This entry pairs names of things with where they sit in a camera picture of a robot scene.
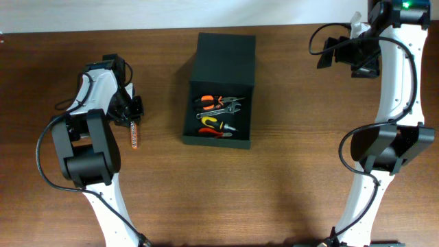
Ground yellow black stubby screwdriver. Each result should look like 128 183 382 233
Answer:
201 117 237 132

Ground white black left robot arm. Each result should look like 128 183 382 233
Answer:
49 54 151 246

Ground silver adjustable wrench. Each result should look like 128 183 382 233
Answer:
195 102 241 119

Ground black gift box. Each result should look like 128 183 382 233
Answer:
182 33 256 150

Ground red handled cutting pliers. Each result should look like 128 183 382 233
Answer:
198 128 233 139

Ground orange screwdriver bit holder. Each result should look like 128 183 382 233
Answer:
130 121 138 149

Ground orange black needle-nose pliers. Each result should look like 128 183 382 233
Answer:
193 95 244 112

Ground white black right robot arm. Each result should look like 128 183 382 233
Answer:
318 0 435 246

